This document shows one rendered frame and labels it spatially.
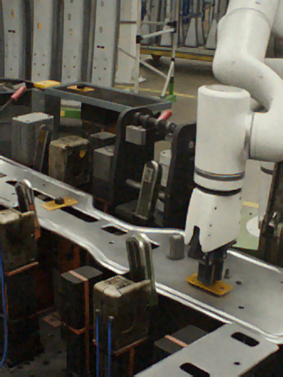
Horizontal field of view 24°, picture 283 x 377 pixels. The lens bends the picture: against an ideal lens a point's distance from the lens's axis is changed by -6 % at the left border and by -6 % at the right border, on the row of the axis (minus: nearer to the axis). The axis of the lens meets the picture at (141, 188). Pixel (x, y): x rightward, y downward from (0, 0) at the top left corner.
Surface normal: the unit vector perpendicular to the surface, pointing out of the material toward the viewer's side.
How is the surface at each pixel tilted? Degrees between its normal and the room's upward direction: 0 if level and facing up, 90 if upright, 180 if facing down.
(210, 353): 0
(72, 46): 87
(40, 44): 86
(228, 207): 90
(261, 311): 0
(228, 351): 0
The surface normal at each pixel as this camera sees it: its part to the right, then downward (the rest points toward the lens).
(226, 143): -0.11, 0.37
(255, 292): 0.04, -0.94
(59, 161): -0.70, 0.22
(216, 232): 0.66, 0.33
